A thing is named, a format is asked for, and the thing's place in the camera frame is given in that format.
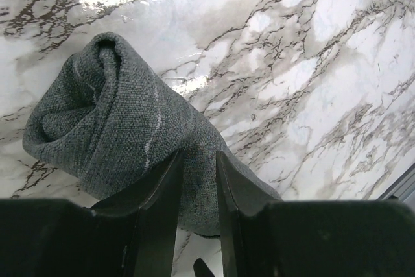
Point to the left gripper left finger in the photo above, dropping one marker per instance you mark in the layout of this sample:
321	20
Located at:
136	228

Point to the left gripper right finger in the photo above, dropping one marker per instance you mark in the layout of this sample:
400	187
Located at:
244	232

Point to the grey cloth napkin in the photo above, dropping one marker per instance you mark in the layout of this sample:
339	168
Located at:
108	119

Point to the aluminium frame rail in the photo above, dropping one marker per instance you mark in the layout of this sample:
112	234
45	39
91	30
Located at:
402	189

